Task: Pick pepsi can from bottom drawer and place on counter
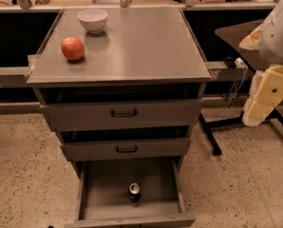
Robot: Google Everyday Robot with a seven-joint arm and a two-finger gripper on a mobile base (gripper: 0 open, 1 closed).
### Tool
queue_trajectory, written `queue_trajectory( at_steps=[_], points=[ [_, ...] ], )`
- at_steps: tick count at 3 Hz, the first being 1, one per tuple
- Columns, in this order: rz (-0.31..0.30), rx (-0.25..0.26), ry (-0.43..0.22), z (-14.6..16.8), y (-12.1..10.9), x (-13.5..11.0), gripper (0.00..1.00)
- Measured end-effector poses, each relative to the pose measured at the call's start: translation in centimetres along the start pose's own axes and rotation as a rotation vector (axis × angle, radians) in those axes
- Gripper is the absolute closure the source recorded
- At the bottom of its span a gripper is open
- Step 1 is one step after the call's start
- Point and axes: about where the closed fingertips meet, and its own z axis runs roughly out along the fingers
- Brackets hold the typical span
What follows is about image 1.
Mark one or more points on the grey bottom drawer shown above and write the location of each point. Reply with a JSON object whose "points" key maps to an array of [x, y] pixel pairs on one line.
{"points": [[103, 199]]}

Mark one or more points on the red apple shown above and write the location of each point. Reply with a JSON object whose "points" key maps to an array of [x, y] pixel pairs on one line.
{"points": [[73, 49]]}

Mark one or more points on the grey top drawer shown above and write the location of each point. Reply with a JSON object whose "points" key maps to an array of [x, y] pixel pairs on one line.
{"points": [[121, 115]]}

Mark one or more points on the white bowl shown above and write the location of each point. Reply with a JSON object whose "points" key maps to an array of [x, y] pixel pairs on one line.
{"points": [[93, 20]]}

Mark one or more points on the blue pepsi can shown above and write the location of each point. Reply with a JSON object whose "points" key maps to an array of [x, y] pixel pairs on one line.
{"points": [[134, 191]]}

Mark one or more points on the black rolling side table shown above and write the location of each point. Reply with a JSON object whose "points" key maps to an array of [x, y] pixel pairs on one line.
{"points": [[233, 74]]}

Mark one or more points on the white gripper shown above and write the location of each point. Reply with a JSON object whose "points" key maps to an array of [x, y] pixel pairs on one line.
{"points": [[276, 37]]}

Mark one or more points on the grey drawer cabinet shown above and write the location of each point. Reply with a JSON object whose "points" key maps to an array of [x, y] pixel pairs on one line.
{"points": [[143, 54]]}

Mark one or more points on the grey drawer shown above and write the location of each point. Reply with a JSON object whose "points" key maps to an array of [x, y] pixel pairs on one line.
{"points": [[103, 199], [112, 150], [121, 115]]}

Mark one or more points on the grey middle drawer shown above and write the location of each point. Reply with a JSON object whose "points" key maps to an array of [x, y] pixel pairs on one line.
{"points": [[112, 150]]}

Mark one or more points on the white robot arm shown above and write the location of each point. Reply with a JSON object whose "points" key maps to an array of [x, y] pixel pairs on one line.
{"points": [[271, 37]]}

